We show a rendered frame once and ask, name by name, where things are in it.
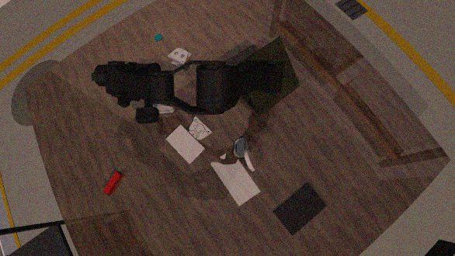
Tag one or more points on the red rectangular block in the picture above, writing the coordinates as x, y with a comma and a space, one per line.
112, 183

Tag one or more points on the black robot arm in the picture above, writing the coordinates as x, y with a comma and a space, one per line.
218, 86

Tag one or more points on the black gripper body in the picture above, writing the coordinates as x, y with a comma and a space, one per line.
148, 114

